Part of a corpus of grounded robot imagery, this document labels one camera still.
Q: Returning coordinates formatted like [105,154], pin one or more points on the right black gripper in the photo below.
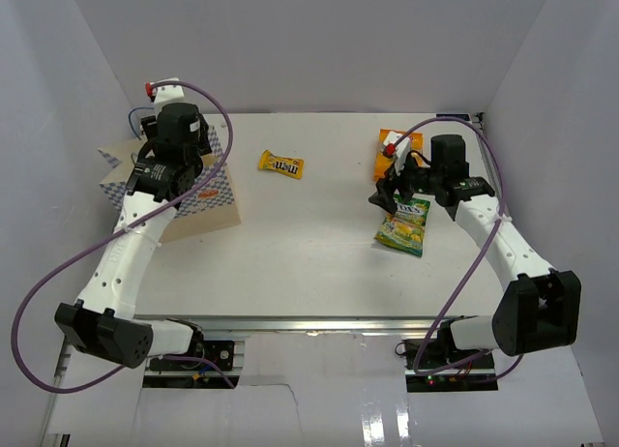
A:
[387,187]

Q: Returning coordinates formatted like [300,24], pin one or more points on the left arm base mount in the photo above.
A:
[219,352]

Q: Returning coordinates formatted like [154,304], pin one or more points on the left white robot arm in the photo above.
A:
[101,322]

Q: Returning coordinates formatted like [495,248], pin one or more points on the aluminium frame rail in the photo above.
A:
[245,326]

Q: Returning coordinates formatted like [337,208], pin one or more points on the orange gummy candy bag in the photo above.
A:
[382,163]

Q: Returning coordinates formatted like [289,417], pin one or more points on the blue checkered paper bag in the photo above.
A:
[211,208]

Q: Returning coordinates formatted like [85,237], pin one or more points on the green fox's candy bag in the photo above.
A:
[405,230]

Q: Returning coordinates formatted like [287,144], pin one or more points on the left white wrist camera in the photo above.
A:
[161,96]

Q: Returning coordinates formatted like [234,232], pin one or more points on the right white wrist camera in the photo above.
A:
[396,149]

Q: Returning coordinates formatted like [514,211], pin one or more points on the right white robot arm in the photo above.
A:
[540,306]

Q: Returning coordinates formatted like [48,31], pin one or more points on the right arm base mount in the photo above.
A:
[474,376]

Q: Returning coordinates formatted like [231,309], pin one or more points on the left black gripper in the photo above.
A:
[149,129]

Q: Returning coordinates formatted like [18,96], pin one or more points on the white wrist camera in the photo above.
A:
[161,96]
[396,149]

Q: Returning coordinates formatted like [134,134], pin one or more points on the yellow m&m pack top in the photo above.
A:
[289,167]

